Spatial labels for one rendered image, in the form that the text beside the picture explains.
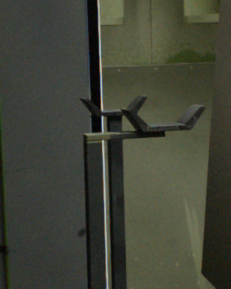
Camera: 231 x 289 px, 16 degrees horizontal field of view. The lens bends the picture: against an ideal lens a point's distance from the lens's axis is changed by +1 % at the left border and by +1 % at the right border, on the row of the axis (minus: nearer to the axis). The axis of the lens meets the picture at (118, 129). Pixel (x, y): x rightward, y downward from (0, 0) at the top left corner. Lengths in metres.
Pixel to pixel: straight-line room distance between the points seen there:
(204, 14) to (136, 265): 0.95
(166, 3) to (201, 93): 0.39
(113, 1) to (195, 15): 0.33
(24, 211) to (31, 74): 0.22
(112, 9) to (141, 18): 0.40
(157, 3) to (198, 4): 0.31
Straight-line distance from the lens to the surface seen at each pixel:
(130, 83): 3.27
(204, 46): 3.40
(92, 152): 0.76
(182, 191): 3.10
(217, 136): 2.17
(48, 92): 1.33
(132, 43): 3.30
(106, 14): 2.91
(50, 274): 1.38
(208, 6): 3.05
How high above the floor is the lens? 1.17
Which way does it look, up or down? 6 degrees down
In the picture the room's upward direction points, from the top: 2 degrees counter-clockwise
